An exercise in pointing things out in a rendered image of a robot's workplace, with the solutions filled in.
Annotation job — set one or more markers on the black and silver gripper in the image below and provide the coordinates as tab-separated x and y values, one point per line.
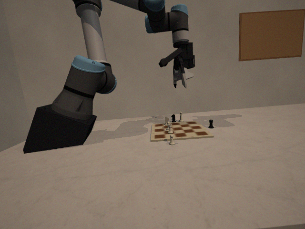
182	62

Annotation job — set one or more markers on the brown and cream chessboard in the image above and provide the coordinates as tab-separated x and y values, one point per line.
181	131

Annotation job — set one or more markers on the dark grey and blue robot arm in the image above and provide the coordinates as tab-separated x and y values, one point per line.
94	74

